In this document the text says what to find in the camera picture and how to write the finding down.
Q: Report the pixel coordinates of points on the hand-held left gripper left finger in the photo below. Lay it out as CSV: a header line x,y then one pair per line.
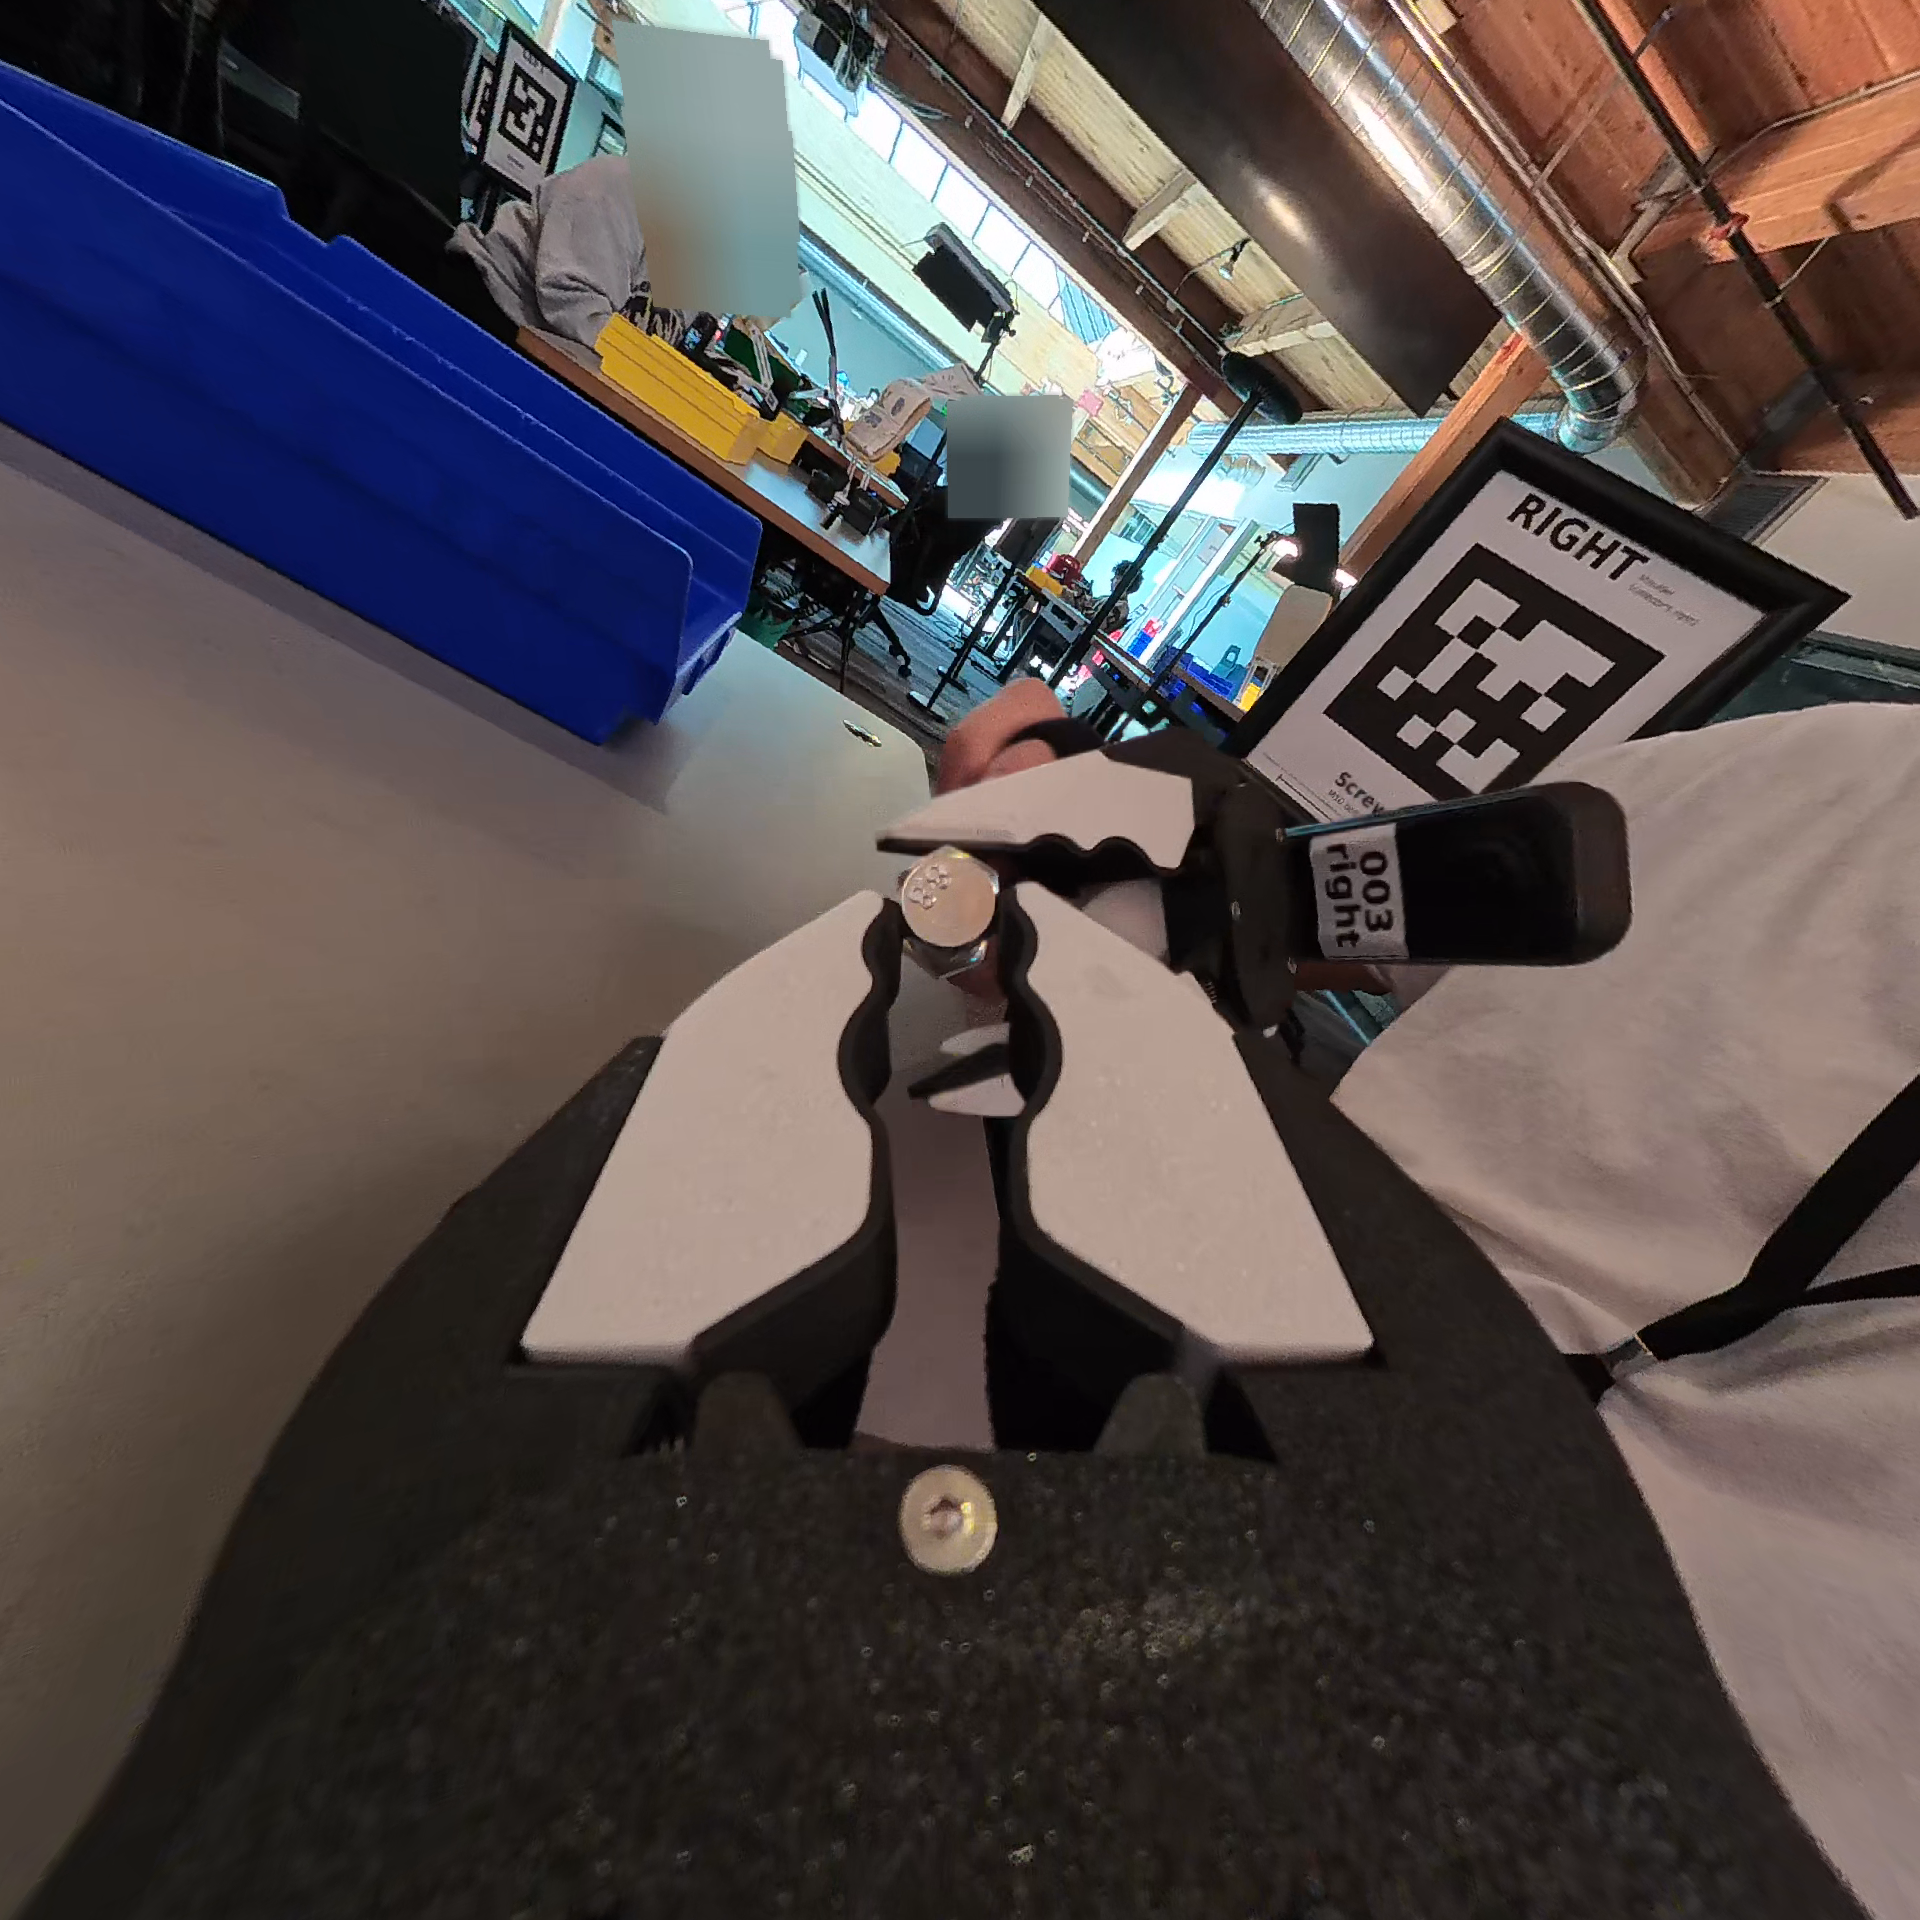
x,y
720,1168

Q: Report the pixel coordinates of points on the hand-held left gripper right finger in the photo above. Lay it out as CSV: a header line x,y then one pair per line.
x,y
1190,1168

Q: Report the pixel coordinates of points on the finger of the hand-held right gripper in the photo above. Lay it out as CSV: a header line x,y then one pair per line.
x,y
1049,802
1130,915

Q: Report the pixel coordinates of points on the steel hex bolt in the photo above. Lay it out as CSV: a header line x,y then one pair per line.
x,y
942,897

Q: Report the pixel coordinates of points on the steel hex nut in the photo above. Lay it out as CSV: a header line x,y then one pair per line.
x,y
958,964

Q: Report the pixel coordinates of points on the person's right hand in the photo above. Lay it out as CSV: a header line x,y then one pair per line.
x,y
990,728

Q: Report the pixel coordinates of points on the black framed marker sign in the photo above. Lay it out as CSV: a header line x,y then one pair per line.
x,y
1517,677

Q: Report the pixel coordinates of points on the black office chair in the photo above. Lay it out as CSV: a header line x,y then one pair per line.
x,y
923,556

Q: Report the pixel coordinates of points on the wooden work table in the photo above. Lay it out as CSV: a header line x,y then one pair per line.
x,y
796,507

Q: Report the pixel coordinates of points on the black tripod stand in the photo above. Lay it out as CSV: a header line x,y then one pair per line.
x,y
1264,389

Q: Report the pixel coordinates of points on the black light panel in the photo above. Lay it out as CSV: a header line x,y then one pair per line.
x,y
965,283

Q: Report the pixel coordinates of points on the yellow plastic bin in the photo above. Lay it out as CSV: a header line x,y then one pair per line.
x,y
677,385

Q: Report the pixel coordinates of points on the blue plastic bin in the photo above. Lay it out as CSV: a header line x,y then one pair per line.
x,y
375,417

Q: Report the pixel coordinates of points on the white marker tag card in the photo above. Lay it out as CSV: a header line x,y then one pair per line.
x,y
529,103

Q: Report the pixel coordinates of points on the black monitor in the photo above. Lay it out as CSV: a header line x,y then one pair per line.
x,y
362,103

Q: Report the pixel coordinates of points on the spiral metal air duct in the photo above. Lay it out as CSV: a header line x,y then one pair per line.
x,y
1440,197

